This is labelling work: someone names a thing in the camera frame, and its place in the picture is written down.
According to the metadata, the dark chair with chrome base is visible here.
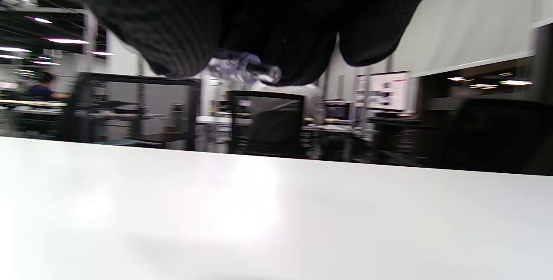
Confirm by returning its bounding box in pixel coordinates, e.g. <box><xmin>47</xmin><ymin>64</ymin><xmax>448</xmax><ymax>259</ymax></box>
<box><xmin>432</xmin><ymin>96</ymin><xmax>553</xmax><ymax>176</ymax></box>

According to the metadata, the person's right hand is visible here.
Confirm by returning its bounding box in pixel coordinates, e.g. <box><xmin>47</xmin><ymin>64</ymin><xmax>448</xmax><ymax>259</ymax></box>
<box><xmin>0</xmin><ymin>0</ymin><xmax>443</xmax><ymax>87</ymax></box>

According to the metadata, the computer monitor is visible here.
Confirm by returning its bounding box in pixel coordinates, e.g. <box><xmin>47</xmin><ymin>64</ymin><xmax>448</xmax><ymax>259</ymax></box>
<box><xmin>356</xmin><ymin>71</ymin><xmax>412</xmax><ymax>113</ymax></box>

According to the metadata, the black mesh-back chair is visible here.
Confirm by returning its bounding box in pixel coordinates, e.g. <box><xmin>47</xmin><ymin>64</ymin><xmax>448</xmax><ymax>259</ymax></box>
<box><xmin>58</xmin><ymin>73</ymin><xmax>202</xmax><ymax>151</ymax></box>

